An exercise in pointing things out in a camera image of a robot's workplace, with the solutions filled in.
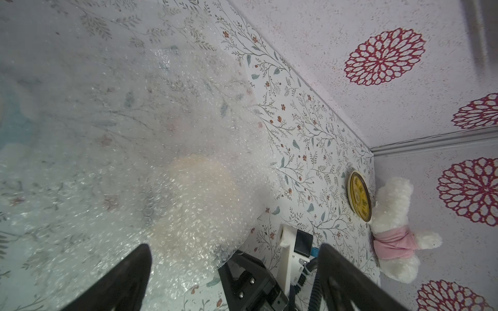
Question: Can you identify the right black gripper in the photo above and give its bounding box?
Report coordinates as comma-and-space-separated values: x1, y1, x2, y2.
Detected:
218, 250, 289, 311

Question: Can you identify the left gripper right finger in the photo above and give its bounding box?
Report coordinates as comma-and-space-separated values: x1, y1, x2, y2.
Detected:
316, 244, 406, 310

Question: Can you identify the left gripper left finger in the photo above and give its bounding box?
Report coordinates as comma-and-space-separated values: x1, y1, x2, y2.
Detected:
62, 244, 152, 311

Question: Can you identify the bubble-wrapped plate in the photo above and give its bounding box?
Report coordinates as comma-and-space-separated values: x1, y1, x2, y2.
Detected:
149, 155, 253, 272
346, 171, 372, 223

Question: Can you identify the clear bubble wrap sheet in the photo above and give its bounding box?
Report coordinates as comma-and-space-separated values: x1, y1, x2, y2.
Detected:
1, 1, 276, 310

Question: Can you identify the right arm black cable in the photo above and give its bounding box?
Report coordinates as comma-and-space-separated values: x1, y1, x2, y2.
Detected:
287, 256, 324, 311

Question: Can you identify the white plush poodle pink shirt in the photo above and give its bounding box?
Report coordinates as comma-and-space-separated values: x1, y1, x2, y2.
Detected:
370, 177, 443, 284

